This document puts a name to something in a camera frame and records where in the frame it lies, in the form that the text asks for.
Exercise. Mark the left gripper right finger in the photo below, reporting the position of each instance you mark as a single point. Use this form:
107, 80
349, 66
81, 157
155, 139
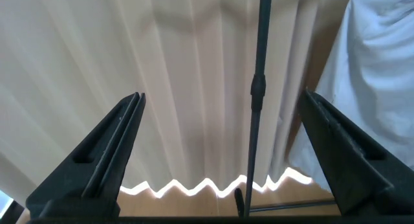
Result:
352, 172

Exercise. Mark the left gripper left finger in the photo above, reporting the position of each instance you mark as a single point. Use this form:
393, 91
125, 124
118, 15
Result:
97, 165

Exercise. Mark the pale grey garment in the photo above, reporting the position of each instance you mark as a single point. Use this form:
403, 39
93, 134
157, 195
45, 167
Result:
372, 72

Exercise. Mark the black clothes rack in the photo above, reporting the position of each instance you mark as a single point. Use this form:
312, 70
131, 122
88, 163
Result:
258, 88

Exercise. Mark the beige curtain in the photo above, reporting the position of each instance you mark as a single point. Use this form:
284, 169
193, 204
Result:
97, 55

